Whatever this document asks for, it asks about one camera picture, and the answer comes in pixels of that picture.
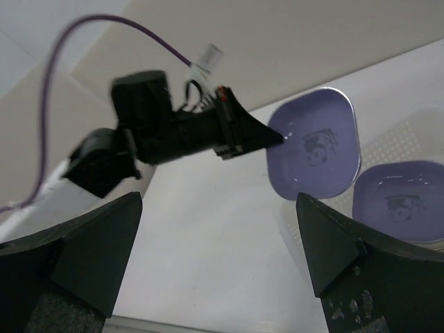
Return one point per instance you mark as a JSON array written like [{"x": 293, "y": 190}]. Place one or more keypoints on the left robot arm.
[{"x": 101, "y": 161}]

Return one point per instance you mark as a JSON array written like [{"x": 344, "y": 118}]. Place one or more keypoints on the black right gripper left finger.
[{"x": 67, "y": 278}]

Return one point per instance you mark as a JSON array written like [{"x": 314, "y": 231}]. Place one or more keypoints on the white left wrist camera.
[{"x": 202, "y": 67}]

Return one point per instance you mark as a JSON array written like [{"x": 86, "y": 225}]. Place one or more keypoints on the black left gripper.
[{"x": 158, "y": 134}]

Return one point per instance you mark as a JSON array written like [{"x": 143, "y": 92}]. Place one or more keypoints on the purple panda plate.
[
  {"x": 320, "y": 153},
  {"x": 403, "y": 200}
]

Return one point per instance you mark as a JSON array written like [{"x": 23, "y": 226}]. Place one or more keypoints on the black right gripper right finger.
[{"x": 366, "y": 280}]

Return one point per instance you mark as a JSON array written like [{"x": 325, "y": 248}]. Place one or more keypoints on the aluminium table frame rail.
[{"x": 126, "y": 324}]

